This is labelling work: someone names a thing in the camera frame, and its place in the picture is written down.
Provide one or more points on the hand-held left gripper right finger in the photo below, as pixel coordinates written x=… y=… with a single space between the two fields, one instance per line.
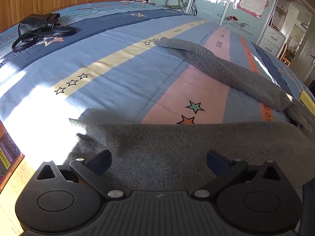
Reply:
x=216 y=163

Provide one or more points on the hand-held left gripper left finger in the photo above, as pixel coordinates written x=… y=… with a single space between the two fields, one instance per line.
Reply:
x=99 y=162

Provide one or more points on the grey knit sweater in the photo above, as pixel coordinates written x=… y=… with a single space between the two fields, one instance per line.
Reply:
x=160 y=147

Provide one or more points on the striped blue bed sheet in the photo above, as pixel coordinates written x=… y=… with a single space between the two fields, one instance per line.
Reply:
x=123 y=78

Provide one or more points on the dark printed box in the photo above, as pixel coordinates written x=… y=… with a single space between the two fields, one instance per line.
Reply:
x=8 y=152

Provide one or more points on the yellow paper sheet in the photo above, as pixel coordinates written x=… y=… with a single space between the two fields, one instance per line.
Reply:
x=308 y=102

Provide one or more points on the wooden chair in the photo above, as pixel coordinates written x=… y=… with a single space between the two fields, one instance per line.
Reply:
x=285 y=55

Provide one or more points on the white drawer unit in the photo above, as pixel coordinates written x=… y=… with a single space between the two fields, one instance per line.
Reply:
x=270 y=41

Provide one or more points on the white wardrobe with sliding doors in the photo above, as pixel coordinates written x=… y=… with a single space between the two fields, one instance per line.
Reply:
x=216 y=24

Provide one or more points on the white door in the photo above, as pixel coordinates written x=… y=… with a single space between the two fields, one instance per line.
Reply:
x=304 y=54

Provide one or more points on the black leather handbag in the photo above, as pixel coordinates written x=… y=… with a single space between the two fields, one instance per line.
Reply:
x=37 y=25

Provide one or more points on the wooden nightstand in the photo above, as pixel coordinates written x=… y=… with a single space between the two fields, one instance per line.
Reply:
x=145 y=2

